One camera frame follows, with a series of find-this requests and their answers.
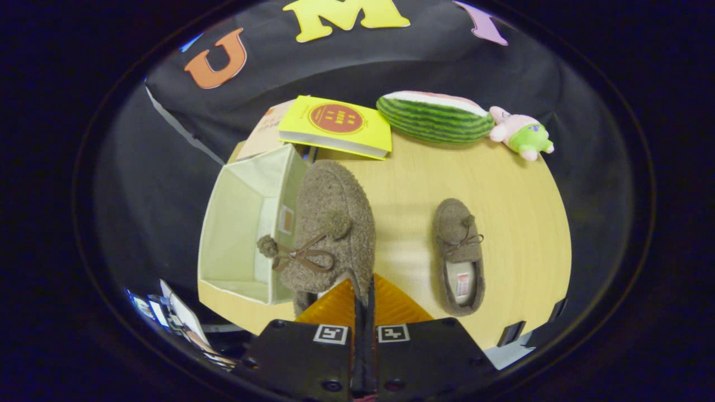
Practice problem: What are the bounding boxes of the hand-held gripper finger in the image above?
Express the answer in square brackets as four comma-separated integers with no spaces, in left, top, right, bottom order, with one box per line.
[232,278,366,402]
[366,274,498,402]

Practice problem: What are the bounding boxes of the brown fuzzy shoe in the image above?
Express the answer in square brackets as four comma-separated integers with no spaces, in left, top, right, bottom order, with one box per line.
[431,198,487,317]
[257,160,376,316]

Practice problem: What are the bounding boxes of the pale green fabric storage box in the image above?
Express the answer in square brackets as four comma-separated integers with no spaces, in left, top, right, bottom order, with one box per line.
[197,143,309,305]

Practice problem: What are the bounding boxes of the colourful printed sheets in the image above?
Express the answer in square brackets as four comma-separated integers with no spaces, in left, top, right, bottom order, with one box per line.
[124,279,238,370]

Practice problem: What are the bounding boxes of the yellow book with red circle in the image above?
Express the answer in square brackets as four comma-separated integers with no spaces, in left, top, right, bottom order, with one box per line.
[278,95,393,161]

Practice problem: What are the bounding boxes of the beige book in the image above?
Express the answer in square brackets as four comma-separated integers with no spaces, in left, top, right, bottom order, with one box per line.
[235,99,297,162]

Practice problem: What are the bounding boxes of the watermelon slice plush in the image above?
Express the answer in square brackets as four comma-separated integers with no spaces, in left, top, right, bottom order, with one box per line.
[376,90,495,146]

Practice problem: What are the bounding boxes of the pink and green plush toy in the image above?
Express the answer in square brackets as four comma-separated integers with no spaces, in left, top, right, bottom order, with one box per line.
[489,106,555,162]

